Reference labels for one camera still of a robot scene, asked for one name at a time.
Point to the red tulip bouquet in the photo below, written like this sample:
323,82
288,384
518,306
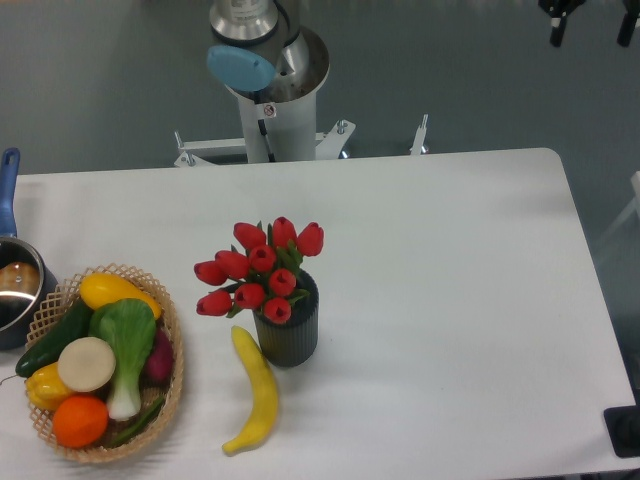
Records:
261,272

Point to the dark ribbed vase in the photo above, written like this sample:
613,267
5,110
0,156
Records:
292,343

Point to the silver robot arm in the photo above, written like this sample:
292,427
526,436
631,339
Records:
261,51

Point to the yellow banana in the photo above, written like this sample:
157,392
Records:
265,396

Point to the purple sweet potato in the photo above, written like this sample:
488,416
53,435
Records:
159,364

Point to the green bok choy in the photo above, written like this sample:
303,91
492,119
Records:
128,326

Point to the yellow squash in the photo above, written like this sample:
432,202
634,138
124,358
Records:
100,289

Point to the green bean pod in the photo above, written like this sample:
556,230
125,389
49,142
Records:
139,425

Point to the dark green cucumber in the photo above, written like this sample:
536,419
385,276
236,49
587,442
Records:
73,325

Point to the woven wicker basket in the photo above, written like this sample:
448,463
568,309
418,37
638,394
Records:
50,312

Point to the orange fruit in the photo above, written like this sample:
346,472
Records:
80,420

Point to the yellow bell pepper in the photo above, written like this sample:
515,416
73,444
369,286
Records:
46,390

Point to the white furniture at right edge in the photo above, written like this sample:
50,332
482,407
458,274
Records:
604,245

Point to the black tripod legs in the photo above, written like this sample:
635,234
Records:
560,10

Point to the black device at table edge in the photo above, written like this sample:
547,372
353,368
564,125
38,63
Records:
623,428

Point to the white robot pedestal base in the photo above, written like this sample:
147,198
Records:
272,132

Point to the blue handled saucepan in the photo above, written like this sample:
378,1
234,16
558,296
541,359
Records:
25,279

